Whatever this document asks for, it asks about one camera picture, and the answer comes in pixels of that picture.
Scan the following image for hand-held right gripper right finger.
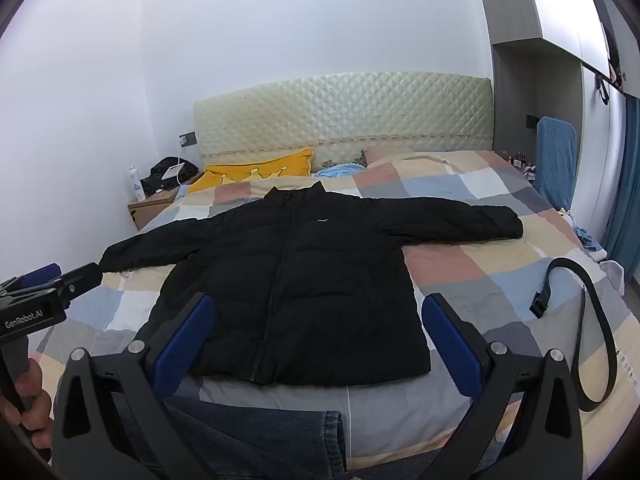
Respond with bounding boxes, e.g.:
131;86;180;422
421;293;583;480

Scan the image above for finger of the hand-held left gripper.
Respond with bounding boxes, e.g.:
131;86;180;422
12;263;62;288
56;262;104;307

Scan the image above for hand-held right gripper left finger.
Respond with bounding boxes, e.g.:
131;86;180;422
52;292;216;480

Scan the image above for black puffer jacket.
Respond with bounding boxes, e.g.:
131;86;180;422
98;185;524;387

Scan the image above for person's left hand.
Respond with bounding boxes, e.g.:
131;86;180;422
0;357;54;449

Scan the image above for checked patchwork blanket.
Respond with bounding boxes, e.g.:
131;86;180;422
27;150;640;463

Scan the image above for wooden nightstand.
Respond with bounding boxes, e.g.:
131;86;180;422
127;172;203;232

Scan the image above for white spray bottle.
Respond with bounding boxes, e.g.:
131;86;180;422
129;166;147;202

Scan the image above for person's blue jeans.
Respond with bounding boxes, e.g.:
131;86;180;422
112;392;347;480

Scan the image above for black bag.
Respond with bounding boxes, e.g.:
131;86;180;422
141;157;200;195

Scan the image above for black belt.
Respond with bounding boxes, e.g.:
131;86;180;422
529;257;619;413

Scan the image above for crumpled blue cloth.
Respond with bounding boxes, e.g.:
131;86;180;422
574;226;605;252

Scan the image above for yellow crown pillow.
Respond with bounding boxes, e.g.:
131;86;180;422
186;147;315;195

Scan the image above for row of small cosmetic bottles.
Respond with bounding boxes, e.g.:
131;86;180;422
506;151;537;177

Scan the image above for pink pillow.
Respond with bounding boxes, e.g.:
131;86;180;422
362;146;417;168

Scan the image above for light blue blanket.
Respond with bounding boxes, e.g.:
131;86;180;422
315;162;369;180

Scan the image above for blue knitted towel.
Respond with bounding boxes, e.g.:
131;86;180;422
535;116;579;211

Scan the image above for blue curtain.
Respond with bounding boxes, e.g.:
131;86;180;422
602;95;640;277

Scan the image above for cream quilted headboard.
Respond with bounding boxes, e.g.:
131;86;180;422
193;71;494;171

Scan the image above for grey and white wardrobe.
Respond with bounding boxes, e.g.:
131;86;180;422
470;0;640;261

